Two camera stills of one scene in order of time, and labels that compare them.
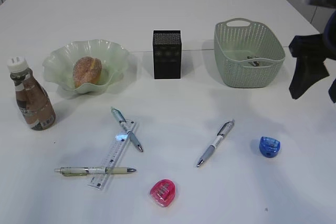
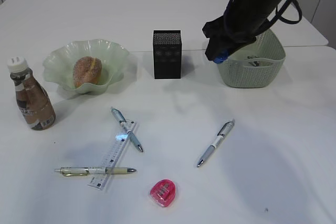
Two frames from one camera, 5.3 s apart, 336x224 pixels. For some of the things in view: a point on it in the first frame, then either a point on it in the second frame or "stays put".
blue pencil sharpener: [269, 147] to [221, 58]
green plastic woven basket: [248, 55] stays put
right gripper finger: [308, 71] to [214, 48]
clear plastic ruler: [98, 181] stays put
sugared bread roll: [87, 70] stays put
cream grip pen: [87, 171] stays put
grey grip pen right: [221, 133] stays put
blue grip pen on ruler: [122, 120] stays put
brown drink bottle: [32, 97] stays put
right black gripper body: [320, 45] to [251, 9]
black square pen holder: [167, 54] stays put
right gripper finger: [332, 91] to [238, 44]
